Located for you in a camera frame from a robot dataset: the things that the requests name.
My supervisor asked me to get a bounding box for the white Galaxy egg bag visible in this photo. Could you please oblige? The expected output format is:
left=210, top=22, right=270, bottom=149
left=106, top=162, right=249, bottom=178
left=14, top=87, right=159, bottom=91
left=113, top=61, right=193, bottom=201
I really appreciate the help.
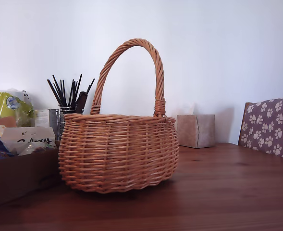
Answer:
left=0, top=126, right=57, bottom=156

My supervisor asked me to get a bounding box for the thin black stick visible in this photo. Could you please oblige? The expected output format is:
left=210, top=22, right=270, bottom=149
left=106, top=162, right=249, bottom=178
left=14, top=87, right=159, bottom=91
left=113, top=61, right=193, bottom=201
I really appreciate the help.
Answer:
left=59, top=79, right=67, bottom=108
left=71, top=80, right=79, bottom=108
left=47, top=79, right=62, bottom=108
left=85, top=77, right=96, bottom=96
left=51, top=75, right=66, bottom=108
left=73, top=74, right=83, bottom=108
left=68, top=78, right=74, bottom=108
left=62, top=79, right=68, bottom=108

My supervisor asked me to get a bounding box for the yellow green plastic packet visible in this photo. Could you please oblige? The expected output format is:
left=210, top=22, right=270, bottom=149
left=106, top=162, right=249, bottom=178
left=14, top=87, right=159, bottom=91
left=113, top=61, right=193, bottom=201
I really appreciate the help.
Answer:
left=0, top=88, right=36, bottom=128

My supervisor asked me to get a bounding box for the woven wicker basket with handle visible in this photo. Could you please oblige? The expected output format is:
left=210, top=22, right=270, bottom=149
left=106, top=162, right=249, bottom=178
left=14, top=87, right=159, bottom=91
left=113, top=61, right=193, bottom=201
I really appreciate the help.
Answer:
left=58, top=38, right=180, bottom=194

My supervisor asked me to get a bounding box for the wire utensil holder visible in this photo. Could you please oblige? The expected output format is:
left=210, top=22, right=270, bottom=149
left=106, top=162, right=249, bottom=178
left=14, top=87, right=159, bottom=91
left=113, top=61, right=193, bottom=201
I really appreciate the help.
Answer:
left=58, top=105, right=85, bottom=141

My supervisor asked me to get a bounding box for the purple paw print cloth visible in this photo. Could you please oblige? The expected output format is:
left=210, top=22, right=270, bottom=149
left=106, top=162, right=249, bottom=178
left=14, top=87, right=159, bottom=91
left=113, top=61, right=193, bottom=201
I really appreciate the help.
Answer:
left=239, top=97, right=283, bottom=160

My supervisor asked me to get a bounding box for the brown cardboard box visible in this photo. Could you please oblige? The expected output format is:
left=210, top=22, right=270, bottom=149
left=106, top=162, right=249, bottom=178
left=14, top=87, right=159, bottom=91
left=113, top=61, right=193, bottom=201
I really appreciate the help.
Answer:
left=0, top=116, right=62, bottom=210

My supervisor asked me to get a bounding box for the white printed paper card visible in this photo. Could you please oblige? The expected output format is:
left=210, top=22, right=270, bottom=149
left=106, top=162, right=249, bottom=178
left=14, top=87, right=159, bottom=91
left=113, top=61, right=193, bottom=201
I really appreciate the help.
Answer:
left=34, top=109, right=50, bottom=128

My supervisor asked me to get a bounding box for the silver metal plate stand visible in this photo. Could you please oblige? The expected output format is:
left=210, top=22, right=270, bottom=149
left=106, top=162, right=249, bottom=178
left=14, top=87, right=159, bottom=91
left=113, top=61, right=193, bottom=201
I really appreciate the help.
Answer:
left=48, top=108, right=61, bottom=141

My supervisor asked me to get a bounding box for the dark brown wooden handle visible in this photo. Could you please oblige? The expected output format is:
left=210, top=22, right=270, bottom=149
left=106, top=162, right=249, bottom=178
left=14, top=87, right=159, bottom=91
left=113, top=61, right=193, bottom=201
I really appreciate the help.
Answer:
left=75, top=91, right=88, bottom=114

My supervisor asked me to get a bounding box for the beige tissue box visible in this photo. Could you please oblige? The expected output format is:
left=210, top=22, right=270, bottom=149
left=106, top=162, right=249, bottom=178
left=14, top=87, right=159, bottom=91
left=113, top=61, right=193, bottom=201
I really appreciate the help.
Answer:
left=176, top=114, right=216, bottom=148

